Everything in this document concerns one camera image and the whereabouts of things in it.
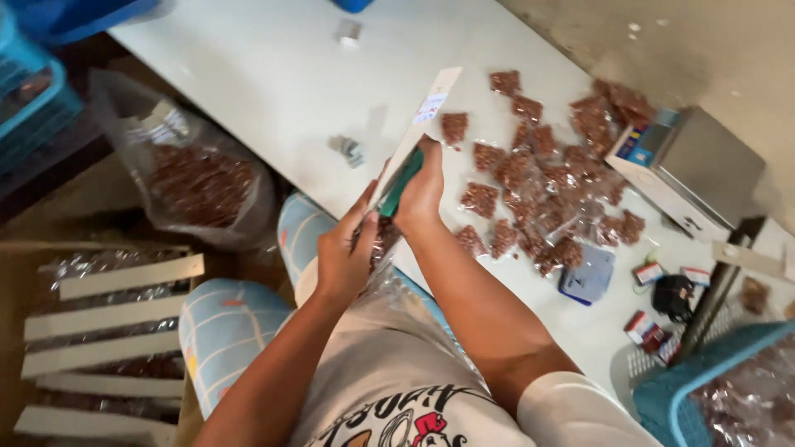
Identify person's white printed shirt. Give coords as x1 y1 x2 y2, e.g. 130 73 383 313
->
289 257 662 447

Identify clear peanut packet bundle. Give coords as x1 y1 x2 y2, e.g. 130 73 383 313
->
351 211 436 324

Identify person's right hand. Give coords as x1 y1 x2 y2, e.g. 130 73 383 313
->
393 133 446 240

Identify loose white cardboard strip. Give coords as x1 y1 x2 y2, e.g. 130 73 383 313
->
712 240 787 278

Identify blue plastic basket with packets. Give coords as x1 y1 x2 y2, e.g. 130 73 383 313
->
633 320 795 447

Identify white cardboard header strip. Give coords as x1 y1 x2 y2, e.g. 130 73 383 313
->
368 66 464 211

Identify white mesh tray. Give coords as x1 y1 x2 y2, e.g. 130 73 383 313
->
611 297 746 387

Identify blue plastic crate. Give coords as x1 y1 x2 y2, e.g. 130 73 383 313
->
0 6 85 176
6 0 160 46

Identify person's left hand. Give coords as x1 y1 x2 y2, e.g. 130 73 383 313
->
316 179 381 304

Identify single peanut packet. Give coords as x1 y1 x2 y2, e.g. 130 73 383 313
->
742 277 771 315

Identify small red staple box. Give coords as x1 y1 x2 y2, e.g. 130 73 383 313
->
646 329 683 367
624 310 657 346

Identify person's blue checked trousers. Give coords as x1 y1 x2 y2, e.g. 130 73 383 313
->
178 191 460 421

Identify large plastic bag of peanuts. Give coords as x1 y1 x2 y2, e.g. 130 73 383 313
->
89 68 278 250

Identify clear container with blue lid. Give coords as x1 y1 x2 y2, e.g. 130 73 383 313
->
557 243 616 307

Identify grey metal pole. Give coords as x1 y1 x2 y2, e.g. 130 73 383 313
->
676 216 769 366

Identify black power adapter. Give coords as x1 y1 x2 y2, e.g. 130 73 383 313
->
651 274 696 324

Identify carton of carded packet strips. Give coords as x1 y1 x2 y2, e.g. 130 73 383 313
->
0 239 207 447

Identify digital weighing scale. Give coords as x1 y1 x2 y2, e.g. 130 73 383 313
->
605 106 767 245

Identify pile of small peanut packets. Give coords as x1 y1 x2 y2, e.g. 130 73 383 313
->
440 70 658 279

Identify green stapler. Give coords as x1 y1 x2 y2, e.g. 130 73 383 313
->
378 149 426 219

